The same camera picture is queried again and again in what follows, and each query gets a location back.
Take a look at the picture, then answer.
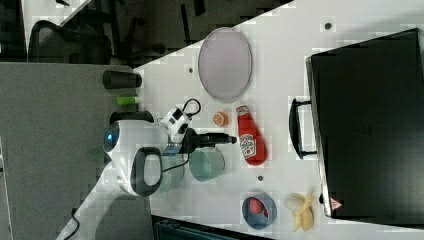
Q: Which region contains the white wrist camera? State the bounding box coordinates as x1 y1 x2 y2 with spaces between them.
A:
160 107 191 143

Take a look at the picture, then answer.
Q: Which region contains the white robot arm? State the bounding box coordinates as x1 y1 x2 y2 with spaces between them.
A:
56 120 237 240

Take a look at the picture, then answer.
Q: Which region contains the black cylinder holder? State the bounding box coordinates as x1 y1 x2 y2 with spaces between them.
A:
103 70 142 89

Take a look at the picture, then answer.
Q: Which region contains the red ketchup bottle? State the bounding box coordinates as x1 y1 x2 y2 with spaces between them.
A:
236 105 267 166

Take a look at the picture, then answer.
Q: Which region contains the peeled banana toy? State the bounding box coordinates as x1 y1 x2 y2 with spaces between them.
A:
283 193 314 232

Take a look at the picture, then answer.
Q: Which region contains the green marker pen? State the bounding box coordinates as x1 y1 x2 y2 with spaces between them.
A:
116 96 141 106

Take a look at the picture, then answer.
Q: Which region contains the black office chair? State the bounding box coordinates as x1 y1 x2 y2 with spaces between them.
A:
28 20 112 65

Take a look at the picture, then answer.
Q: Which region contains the grey round plate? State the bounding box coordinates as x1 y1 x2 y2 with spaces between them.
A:
198 27 252 103

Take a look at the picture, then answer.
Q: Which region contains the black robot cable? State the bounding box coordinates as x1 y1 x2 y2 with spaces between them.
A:
161 97 202 174

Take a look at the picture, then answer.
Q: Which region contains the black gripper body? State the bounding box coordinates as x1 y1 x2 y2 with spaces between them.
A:
179 128 199 154

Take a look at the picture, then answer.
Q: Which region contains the silver toaster oven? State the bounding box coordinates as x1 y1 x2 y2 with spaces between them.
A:
305 28 424 229

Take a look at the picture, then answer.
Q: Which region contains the green mug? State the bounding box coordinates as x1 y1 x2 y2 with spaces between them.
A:
189 148 225 182

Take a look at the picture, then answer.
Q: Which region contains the blue bowl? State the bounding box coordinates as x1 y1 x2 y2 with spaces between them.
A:
241 193 277 230

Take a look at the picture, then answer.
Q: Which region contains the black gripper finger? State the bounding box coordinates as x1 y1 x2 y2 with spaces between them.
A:
197 139 237 148
198 133 237 140

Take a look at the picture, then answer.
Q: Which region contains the orange slice toy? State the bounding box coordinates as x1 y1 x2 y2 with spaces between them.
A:
213 111 229 127

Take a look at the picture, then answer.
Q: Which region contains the red strawberry toy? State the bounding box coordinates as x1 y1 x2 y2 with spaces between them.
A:
249 198 268 218

